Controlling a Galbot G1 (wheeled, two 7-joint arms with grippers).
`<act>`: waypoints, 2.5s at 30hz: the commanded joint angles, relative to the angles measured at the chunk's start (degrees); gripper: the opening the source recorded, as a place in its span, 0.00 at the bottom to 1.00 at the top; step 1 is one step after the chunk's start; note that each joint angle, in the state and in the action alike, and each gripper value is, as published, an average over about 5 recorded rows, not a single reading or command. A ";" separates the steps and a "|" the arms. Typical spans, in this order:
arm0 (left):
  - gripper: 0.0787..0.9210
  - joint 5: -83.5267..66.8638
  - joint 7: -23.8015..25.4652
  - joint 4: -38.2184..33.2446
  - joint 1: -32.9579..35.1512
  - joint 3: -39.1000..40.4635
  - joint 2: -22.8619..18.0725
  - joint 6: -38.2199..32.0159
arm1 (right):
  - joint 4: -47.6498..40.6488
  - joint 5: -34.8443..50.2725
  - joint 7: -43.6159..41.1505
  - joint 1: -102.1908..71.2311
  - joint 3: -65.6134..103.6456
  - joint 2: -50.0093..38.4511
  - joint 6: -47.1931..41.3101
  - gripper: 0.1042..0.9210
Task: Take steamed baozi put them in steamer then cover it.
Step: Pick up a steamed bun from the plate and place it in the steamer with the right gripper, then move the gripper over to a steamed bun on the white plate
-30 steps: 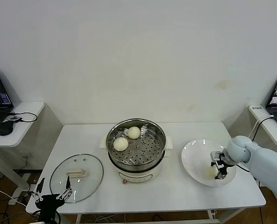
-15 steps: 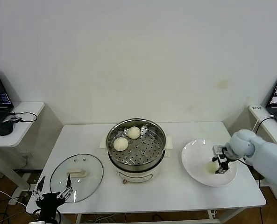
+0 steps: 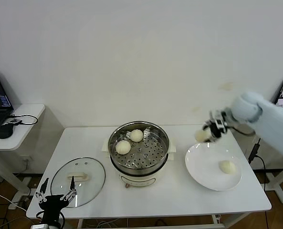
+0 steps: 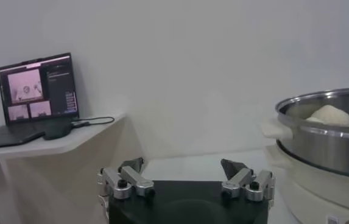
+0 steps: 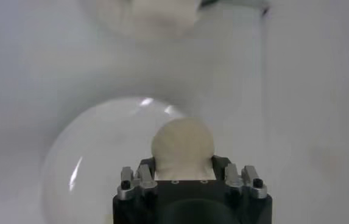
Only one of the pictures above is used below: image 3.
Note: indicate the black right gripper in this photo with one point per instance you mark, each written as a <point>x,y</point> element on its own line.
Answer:
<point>213,119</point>

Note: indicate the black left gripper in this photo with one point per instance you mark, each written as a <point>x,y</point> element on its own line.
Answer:
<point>51,205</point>

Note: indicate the white steamed baozi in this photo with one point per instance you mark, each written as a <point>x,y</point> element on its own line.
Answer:
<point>136,135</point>
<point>123,147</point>
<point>200,136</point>
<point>227,166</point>

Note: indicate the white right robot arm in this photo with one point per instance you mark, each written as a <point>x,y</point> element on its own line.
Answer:
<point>275,124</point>

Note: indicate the perforated steel steamer basket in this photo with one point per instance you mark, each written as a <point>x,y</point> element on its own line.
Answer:
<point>150,155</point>

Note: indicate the round white plate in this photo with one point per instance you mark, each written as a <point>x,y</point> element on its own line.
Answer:
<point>203,171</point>

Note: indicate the white side desk with mouse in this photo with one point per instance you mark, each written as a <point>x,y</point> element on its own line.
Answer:
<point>24,133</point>

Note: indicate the black computer mouse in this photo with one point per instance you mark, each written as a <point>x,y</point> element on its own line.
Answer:
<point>5,130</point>

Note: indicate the small black usb hub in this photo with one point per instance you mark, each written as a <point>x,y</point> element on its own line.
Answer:
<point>15,120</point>

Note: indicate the cream electric cooker pot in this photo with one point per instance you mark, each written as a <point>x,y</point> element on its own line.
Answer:
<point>139,180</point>

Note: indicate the white side desk with label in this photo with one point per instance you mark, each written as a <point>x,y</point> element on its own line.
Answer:
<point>282,190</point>

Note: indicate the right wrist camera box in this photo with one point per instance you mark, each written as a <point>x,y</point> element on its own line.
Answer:
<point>220,123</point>

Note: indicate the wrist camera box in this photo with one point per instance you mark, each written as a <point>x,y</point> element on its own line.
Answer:
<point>39,226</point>
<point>220,123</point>

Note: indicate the white wall socket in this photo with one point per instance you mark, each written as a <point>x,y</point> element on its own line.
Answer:
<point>28,158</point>

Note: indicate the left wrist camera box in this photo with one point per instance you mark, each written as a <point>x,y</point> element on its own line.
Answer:
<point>39,226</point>

